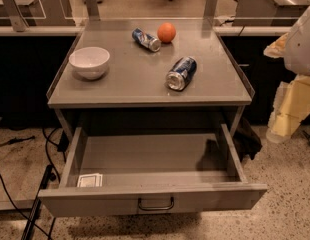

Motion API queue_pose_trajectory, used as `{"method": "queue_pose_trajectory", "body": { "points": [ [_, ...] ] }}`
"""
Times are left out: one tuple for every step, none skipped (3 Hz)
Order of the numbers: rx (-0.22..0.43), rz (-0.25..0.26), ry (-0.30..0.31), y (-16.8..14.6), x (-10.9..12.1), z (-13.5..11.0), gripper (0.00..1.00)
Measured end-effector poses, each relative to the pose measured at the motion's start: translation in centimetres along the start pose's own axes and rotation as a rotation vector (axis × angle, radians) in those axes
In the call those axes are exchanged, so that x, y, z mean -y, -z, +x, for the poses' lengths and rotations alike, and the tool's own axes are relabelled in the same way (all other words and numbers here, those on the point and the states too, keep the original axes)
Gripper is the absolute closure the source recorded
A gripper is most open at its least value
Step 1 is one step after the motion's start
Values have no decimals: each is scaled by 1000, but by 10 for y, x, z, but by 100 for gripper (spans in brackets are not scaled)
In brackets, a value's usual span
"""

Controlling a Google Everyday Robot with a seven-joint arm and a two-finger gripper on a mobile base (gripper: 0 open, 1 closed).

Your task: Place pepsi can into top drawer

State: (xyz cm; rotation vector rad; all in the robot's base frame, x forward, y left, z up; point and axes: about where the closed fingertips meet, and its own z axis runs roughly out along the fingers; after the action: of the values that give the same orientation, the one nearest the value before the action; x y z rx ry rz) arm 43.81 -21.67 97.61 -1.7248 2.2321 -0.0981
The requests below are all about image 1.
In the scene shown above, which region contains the blue pepsi can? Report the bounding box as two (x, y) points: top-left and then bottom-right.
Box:
(166, 56), (197, 91)

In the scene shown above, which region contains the white ceramic bowl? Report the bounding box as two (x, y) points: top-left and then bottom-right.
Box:
(68, 47), (110, 80)

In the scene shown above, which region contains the grey metal cabinet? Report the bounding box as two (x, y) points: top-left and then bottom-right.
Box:
(48, 18), (254, 130)

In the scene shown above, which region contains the grey post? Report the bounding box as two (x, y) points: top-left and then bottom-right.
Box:
(203, 0), (218, 24)
(2, 0), (28, 32)
(85, 0), (100, 21)

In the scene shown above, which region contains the open grey top drawer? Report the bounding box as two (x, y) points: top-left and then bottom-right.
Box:
(39, 125), (267, 217)

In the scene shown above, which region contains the dark cloth behind cabinet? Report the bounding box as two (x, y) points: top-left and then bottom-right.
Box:
(233, 117), (262, 161)

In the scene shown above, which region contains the middle grey post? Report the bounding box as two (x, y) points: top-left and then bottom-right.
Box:
(85, 0), (100, 21)

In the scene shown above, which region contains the right grey post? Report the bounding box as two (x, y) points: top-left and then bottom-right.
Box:
(203, 0), (218, 24)

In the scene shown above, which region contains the orange fruit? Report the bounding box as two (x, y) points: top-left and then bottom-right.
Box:
(157, 23), (176, 43)

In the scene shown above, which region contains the crushed blue white can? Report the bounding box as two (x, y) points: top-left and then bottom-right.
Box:
(132, 28), (161, 52)

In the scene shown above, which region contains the black drawer handle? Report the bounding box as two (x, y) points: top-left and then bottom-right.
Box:
(138, 197), (175, 212)

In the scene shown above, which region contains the white card in drawer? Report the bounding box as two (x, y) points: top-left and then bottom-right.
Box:
(77, 173), (103, 187)

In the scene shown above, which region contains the left grey post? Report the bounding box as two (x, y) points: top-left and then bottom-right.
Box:
(2, 0), (28, 32)

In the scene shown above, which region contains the black floor cable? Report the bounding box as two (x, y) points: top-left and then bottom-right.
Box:
(0, 127), (63, 240)

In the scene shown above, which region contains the black bar on floor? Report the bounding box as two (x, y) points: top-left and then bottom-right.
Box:
(21, 165), (53, 240)

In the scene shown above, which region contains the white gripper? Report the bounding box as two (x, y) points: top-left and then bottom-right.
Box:
(263, 6), (310, 143)

